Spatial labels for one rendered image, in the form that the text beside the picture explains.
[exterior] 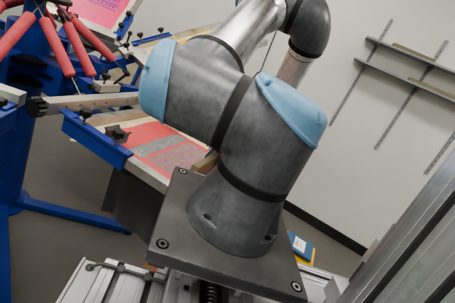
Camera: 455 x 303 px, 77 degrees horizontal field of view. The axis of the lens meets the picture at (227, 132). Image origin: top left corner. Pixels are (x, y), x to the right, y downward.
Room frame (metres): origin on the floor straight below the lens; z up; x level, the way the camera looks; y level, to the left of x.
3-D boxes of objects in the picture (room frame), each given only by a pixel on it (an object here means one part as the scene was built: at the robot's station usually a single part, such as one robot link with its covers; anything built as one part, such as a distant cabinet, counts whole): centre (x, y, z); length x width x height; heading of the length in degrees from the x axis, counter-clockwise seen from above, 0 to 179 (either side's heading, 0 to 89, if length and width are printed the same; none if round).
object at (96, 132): (0.93, 0.43, 0.97); 0.30 x 0.05 x 0.07; 75
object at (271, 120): (0.40, -0.06, 1.42); 0.13 x 0.12 x 0.14; 85
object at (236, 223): (0.40, -0.06, 1.31); 0.15 x 0.15 x 0.10
